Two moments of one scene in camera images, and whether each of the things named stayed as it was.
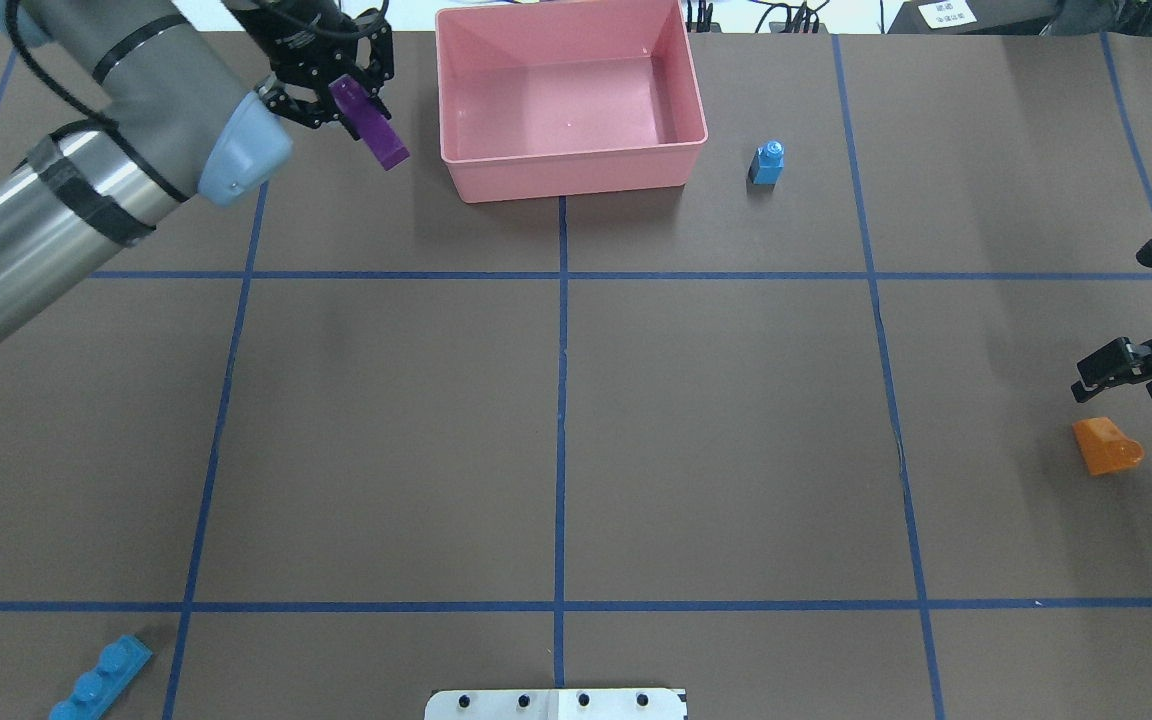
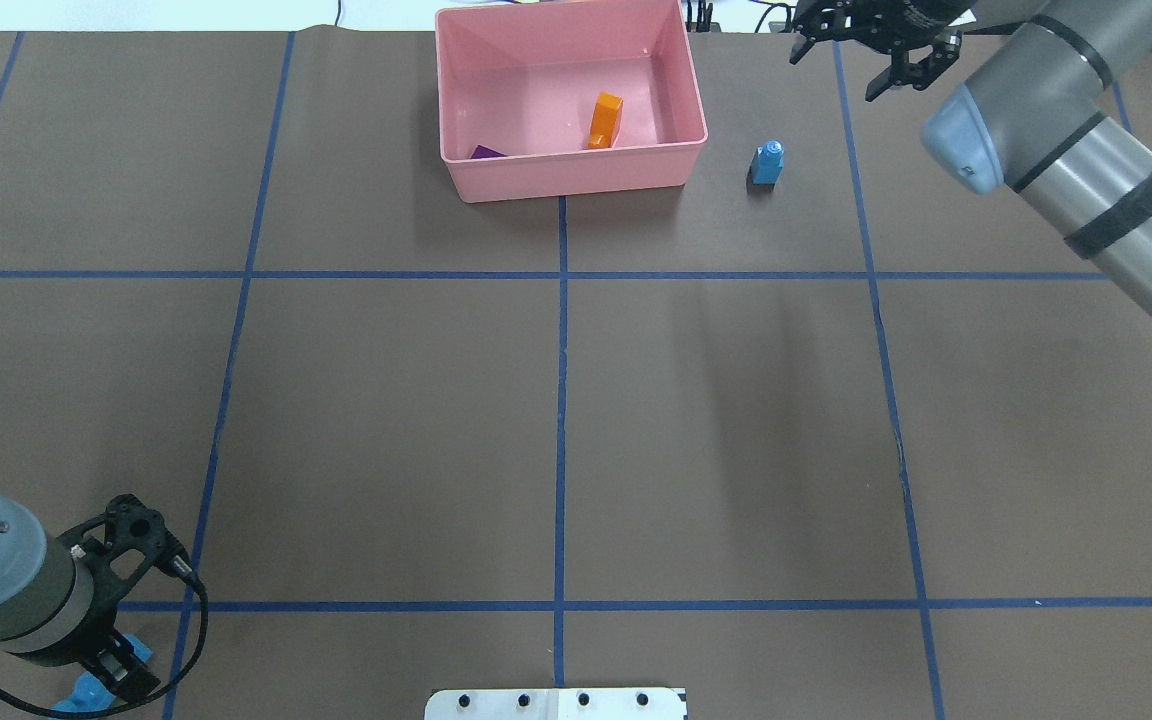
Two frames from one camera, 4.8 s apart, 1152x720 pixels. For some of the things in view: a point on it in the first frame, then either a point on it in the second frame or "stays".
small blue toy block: x=767 y=163 stays
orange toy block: x=1104 y=447 to x=606 y=121
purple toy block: x=375 y=130 to x=483 y=152
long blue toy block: x=93 y=690 stays
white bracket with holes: x=558 y=704 stays
